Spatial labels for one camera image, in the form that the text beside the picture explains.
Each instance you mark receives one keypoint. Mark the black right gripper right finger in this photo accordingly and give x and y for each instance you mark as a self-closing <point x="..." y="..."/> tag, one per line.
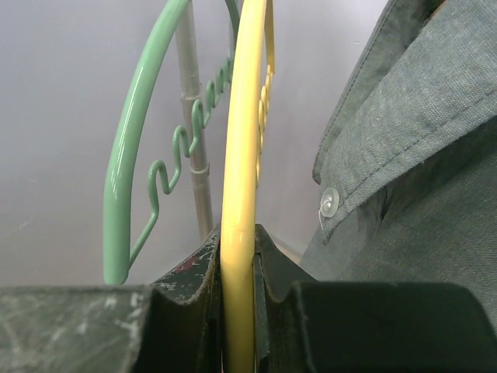
<point x="304" y="325"/>

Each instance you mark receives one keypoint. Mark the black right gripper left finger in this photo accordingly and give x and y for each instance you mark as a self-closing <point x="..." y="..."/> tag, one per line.
<point x="171" y="325"/>

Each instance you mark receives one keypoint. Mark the green hanger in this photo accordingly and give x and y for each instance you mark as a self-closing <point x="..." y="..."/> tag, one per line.
<point x="119" y="252"/>

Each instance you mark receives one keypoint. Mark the white clothes rack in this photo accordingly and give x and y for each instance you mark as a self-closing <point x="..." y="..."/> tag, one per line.
<point x="190" y="86"/>

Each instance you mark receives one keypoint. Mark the grey shirt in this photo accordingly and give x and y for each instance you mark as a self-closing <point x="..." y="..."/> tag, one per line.
<point x="407" y="164"/>

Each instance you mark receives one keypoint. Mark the yellow hanger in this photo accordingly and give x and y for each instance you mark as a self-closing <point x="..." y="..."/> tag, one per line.
<point x="253" y="71"/>

